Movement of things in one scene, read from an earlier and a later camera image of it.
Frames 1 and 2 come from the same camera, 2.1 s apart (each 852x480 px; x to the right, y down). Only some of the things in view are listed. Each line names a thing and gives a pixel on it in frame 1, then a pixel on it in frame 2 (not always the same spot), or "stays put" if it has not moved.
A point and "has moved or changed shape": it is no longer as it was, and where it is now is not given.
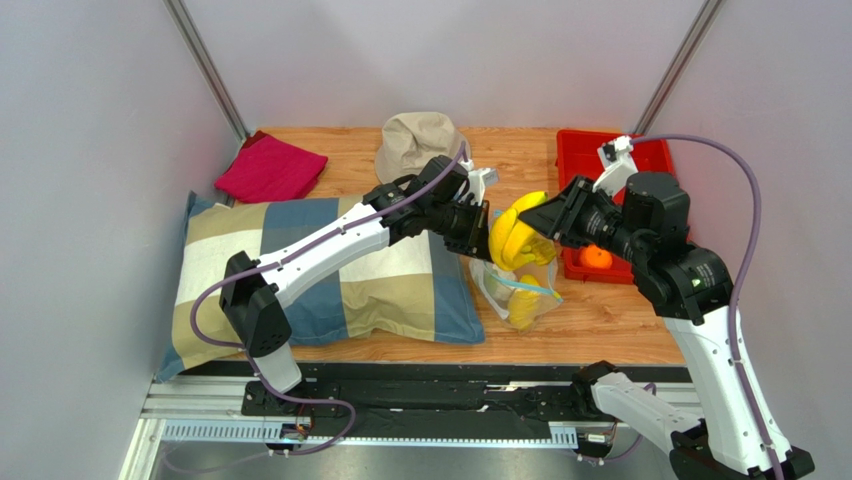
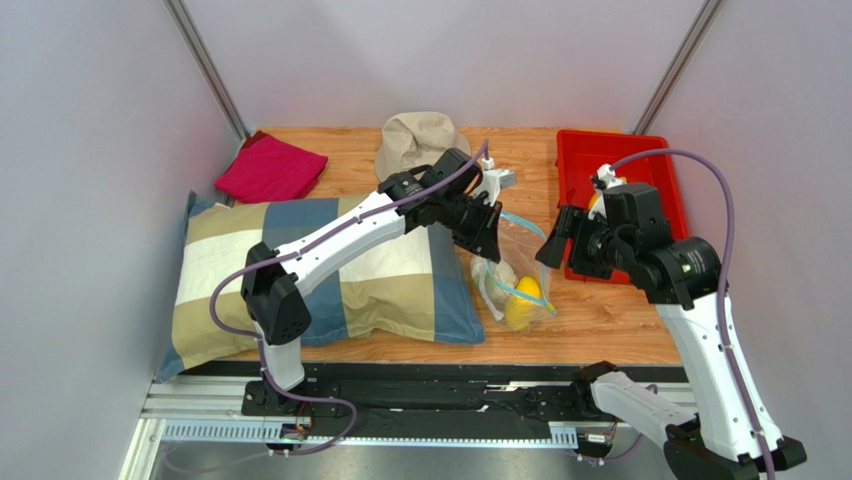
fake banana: (514, 243) has moved or changed shape
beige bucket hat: (411, 141) stays put
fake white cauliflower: (500, 290) stays put
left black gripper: (479, 219) stays put
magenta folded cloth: (267, 170) stays put
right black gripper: (575, 213) to (577, 241)
